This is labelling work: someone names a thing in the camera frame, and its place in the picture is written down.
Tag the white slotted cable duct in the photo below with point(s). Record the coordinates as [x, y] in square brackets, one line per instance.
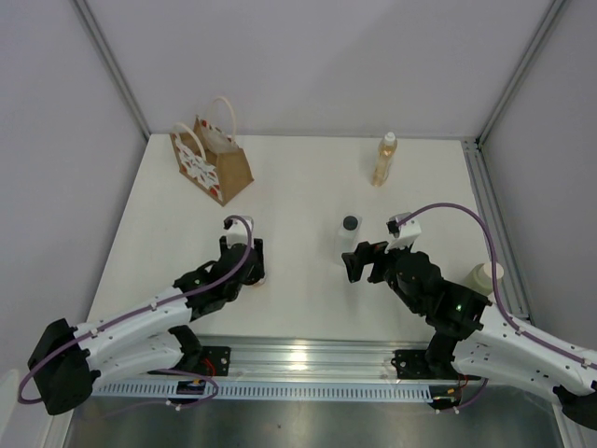
[197, 389]

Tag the pink capped small bottle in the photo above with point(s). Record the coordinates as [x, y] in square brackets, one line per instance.
[260, 282]

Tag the right side aluminium rail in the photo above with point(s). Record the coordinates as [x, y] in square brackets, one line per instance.
[512, 289]

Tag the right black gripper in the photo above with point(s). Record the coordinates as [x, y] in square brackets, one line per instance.
[366, 254]

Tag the cream capped white bottle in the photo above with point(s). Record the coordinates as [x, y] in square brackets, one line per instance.
[481, 277]

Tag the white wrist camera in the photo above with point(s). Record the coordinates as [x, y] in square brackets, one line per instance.
[239, 231]
[405, 230]

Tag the amber liquid clear bottle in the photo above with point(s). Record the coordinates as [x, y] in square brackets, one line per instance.
[386, 151]

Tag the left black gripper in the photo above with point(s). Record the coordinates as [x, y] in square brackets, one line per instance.
[257, 271]

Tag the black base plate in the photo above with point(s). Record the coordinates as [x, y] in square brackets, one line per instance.
[210, 361]
[410, 364]

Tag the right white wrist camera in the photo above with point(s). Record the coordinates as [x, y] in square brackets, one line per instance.
[405, 230]

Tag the aluminium mounting rail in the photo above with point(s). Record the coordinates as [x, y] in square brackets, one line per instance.
[303, 357]

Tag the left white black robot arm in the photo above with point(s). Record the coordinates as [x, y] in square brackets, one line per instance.
[165, 313]

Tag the brown canvas tote bag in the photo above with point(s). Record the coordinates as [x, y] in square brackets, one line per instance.
[210, 158]

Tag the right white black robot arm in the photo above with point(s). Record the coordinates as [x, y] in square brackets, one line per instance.
[473, 338]

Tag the left aluminium frame post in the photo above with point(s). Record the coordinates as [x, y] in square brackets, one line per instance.
[99, 42]

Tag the right aluminium frame post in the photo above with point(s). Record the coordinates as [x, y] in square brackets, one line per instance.
[539, 39]

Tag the aluminium frame post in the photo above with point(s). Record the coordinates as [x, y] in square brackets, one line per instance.
[99, 42]
[539, 39]

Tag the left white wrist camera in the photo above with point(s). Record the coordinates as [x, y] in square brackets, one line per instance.
[239, 231]

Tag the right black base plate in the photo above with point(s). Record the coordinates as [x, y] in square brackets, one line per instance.
[410, 364]

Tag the white bottle black cap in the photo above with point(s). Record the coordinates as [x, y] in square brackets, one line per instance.
[346, 236]

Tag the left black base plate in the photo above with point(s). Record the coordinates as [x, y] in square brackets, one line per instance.
[210, 361]

